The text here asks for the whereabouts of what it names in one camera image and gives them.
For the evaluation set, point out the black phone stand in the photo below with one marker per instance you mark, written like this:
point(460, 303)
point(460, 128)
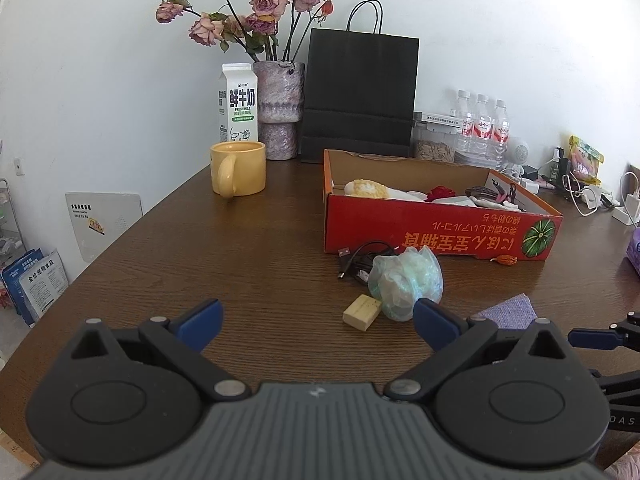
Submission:
point(560, 166)

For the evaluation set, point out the red fabric rose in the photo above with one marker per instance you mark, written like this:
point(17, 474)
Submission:
point(439, 193)

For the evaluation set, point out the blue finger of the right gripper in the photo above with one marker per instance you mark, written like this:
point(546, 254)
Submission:
point(595, 338)

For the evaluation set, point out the white charger block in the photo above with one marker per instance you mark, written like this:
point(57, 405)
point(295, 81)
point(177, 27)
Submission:
point(530, 186)

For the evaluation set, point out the water bottle red label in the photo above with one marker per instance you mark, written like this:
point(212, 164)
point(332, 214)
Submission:
point(482, 128)
point(463, 113)
point(500, 132)

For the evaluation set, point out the white green milk carton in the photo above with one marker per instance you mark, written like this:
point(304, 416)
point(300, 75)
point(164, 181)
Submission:
point(237, 103)

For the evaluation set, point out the yellow ceramic mug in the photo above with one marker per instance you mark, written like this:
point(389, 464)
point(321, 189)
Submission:
point(238, 168)

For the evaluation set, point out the dried pink rose bouquet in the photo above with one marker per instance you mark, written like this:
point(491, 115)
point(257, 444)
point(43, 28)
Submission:
point(266, 30)

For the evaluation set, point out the flat white box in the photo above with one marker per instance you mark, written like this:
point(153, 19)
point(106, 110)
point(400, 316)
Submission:
point(443, 120)

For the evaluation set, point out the yellow snack packet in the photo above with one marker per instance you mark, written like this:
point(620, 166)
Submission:
point(585, 161)

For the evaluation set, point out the purple knit drawstring pouch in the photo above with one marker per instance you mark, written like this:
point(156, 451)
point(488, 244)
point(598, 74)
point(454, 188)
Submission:
point(515, 313)

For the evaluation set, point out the white round robot toy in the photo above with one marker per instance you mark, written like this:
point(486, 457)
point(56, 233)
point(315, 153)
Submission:
point(517, 152)

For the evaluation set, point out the purple textured vase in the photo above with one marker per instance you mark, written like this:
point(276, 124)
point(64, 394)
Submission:
point(280, 101)

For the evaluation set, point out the red pumpkin cardboard box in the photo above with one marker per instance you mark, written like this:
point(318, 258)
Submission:
point(527, 233)

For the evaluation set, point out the wire storage rack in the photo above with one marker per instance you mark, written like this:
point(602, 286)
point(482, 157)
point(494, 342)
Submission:
point(11, 240)

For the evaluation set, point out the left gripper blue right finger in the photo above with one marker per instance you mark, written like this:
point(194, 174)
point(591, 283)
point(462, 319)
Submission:
point(457, 344)

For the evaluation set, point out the purple tissue pack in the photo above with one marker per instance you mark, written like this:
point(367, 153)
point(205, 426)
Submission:
point(633, 250)

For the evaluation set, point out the small wooden block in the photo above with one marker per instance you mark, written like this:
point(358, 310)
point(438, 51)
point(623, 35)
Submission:
point(362, 312)

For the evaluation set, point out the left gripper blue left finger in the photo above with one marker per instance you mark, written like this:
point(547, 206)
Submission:
point(179, 344)

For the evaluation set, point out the yellow white plush toy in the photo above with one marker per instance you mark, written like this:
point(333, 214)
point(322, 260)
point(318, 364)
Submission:
point(364, 188)

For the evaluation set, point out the black paper bag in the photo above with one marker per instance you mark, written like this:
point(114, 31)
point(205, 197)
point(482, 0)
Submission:
point(359, 91)

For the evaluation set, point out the white sign board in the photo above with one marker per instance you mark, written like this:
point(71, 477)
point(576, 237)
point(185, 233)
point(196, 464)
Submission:
point(100, 218)

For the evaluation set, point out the braided cable pink tie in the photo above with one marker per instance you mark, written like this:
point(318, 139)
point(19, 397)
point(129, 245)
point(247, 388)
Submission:
point(496, 198)

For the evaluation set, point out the green puff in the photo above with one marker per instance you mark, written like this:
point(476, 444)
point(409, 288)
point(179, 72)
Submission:
point(398, 282)

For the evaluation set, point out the blue white booklets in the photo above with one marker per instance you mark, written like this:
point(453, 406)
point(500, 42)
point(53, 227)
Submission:
point(34, 282)

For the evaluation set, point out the clear jar of nuts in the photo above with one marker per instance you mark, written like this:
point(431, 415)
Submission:
point(435, 146)

